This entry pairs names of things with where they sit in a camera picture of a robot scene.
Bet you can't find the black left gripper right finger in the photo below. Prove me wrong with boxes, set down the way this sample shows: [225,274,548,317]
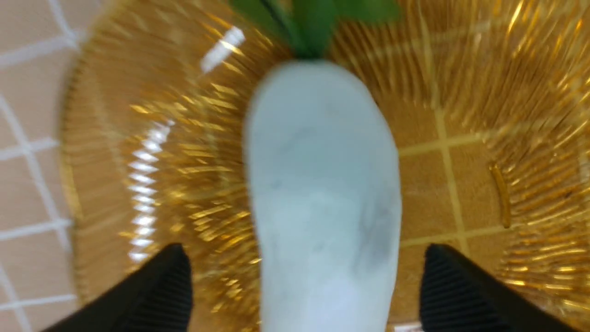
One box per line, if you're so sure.
[419,244,573,332]

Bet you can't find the amber ribbed glass plate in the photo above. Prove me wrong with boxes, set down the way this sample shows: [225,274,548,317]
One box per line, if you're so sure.
[61,0,589,332]

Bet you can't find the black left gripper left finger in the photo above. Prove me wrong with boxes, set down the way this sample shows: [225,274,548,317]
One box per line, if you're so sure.
[47,243,193,332]

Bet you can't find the white radish with leaves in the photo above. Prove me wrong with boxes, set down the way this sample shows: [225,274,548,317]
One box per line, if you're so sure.
[230,0,402,332]

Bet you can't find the checkered tan tablecloth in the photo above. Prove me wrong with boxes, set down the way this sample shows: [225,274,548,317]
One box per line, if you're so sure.
[0,0,106,332]

